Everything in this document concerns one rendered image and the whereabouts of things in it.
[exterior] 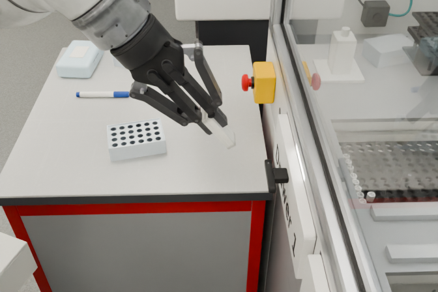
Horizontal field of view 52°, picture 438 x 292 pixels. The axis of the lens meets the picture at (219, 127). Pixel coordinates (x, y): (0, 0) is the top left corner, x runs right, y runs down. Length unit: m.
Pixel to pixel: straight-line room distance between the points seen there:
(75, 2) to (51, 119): 0.66
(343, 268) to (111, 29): 0.39
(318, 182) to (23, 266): 0.50
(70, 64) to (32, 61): 1.76
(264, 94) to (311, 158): 0.37
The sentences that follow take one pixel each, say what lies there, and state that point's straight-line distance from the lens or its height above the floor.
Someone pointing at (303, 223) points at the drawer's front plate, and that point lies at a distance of 0.68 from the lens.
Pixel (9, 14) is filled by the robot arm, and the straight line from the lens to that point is 0.67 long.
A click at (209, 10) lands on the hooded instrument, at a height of 0.84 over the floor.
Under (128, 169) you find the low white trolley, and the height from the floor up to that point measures 0.76.
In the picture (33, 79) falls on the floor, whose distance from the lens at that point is 2.88.
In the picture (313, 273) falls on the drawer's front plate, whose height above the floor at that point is 0.93.
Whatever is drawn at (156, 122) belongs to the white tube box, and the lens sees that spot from 1.07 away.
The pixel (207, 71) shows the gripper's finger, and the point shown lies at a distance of 0.62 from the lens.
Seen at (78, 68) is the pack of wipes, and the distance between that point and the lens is 1.30.
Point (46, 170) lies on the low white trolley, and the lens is 1.05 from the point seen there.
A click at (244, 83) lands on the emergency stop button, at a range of 1.02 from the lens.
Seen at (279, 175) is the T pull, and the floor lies 0.91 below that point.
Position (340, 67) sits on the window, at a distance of 0.59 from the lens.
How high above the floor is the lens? 1.45
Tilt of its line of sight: 39 degrees down
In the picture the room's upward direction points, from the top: straight up
